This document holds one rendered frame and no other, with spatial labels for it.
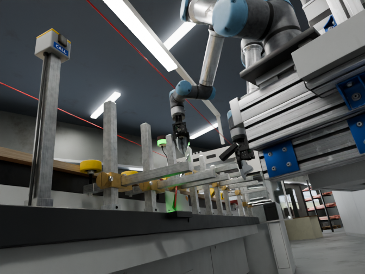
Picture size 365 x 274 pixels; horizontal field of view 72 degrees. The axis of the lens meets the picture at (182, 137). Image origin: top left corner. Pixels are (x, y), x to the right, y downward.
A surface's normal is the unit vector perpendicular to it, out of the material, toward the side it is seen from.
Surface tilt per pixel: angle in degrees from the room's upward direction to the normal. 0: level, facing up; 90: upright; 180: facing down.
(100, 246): 90
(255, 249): 90
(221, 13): 96
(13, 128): 90
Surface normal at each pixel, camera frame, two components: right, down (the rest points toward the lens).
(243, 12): 0.26, 0.29
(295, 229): -0.75, -0.16
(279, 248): -0.43, -0.29
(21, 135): 0.65, -0.35
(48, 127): 0.90, -0.26
